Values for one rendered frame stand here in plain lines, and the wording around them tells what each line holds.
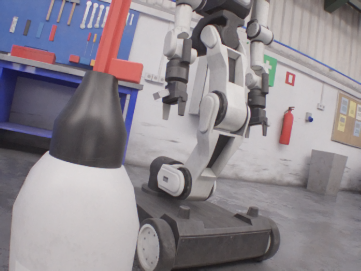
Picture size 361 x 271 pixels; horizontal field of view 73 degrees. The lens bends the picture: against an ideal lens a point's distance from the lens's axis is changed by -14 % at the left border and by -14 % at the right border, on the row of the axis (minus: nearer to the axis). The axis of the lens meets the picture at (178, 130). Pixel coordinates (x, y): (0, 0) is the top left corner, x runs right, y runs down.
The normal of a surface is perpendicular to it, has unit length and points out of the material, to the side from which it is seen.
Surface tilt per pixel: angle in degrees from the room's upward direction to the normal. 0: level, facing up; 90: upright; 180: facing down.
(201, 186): 106
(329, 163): 93
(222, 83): 90
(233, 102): 66
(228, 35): 90
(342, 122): 90
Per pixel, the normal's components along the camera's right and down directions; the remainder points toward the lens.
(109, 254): 0.67, 0.13
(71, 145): -0.04, -0.01
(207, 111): -0.84, -0.17
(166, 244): 0.51, -0.49
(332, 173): 0.43, 0.14
